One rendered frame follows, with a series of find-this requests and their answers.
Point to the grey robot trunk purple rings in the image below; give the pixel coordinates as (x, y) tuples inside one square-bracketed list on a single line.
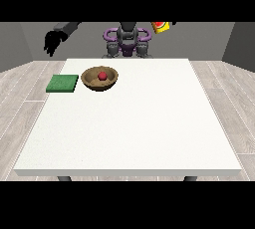
[(126, 42)]

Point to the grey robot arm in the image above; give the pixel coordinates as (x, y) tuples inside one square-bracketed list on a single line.
[(67, 27)]

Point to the brown wooden bowl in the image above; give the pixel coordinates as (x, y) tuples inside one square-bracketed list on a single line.
[(96, 81)]

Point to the dark table leg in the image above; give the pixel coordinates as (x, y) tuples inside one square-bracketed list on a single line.
[(190, 178), (64, 178)]

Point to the small red ball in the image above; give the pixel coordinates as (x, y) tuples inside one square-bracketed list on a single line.
[(102, 75)]

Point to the green square pad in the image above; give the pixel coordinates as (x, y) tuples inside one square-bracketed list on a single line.
[(61, 83)]

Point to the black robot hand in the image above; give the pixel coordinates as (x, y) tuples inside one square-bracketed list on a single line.
[(51, 42), (173, 23)]

